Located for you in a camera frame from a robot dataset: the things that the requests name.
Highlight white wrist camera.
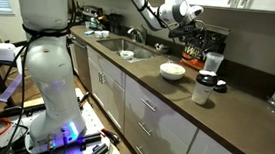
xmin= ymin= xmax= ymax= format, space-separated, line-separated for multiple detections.
xmin=188 ymin=3 xmax=206 ymax=20

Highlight translucent lidless shaker cup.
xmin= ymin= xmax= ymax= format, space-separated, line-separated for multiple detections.
xmin=203 ymin=51 xmax=225 ymax=75

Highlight stainless steel sink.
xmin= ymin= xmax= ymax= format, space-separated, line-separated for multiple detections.
xmin=94 ymin=35 xmax=160 ymax=67

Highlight red handled clamp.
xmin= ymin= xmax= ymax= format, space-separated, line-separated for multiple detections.
xmin=100 ymin=127 xmax=122 ymax=146

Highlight stainless dishwasher front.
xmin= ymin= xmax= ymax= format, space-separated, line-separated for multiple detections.
xmin=66 ymin=35 xmax=97 ymax=92

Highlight silver drawer handle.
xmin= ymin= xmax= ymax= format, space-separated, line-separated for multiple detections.
xmin=140 ymin=97 xmax=159 ymax=113
xmin=134 ymin=145 xmax=149 ymax=154
xmin=136 ymin=121 xmax=154 ymax=137

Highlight black red whey protein bag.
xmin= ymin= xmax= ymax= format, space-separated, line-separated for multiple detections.
xmin=177 ymin=22 xmax=231 ymax=74

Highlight small white cup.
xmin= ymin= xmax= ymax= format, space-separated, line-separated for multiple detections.
xmin=93 ymin=30 xmax=103 ymax=40
xmin=100 ymin=29 xmax=111 ymax=39

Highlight perforated white robot cart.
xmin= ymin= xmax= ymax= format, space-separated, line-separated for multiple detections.
xmin=0 ymin=80 xmax=134 ymax=154

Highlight white base cabinets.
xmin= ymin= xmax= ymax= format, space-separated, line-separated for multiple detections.
xmin=77 ymin=45 xmax=275 ymax=154

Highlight white container in sink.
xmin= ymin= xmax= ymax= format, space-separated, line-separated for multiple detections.
xmin=118 ymin=49 xmax=136 ymax=61

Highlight black countertop appliance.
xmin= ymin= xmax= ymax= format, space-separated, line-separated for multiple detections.
xmin=106 ymin=12 xmax=126 ymax=36

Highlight silver cabinet door handle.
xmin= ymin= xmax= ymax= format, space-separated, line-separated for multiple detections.
xmin=97 ymin=71 xmax=104 ymax=84
xmin=100 ymin=72 xmax=108 ymax=85

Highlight shaker cup with black lid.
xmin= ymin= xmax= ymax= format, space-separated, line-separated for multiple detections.
xmin=190 ymin=69 xmax=219 ymax=107

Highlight small shiny metal object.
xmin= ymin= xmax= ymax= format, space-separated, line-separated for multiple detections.
xmin=154 ymin=42 xmax=171 ymax=56

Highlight white bowl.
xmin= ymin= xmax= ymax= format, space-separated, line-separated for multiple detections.
xmin=158 ymin=61 xmax=188 ymax=83

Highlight chrome faucet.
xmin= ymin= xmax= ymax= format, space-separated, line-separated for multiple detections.
xmin=125 ymin=23 xmax=149 ymax=46

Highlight black clamp bar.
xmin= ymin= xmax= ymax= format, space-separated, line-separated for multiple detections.
xmin=80 ymin=141 xmax=110 ymax=154
xmin=67 ymin=130 xmax=102 ymax=149

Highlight blue sponge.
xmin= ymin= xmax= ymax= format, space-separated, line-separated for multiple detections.
xmin=83 ymin=29 xmax=95 ymax=37

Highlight black shaker lid white cap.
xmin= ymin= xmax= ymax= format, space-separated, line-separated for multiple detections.
xmin=212 ymin=79 xmax=230 ymax=95

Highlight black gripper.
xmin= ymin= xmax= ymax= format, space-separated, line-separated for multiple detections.
xmin=169 ymin=20 xmax=214 ymax=50

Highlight silver black coffee machine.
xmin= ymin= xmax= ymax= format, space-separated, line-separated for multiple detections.
xmin=73 ymin=3 xmax=106 ymax=27

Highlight black orange clamp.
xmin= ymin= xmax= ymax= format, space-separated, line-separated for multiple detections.
xmin=78 ymin=91 xmax=92 ymax=109

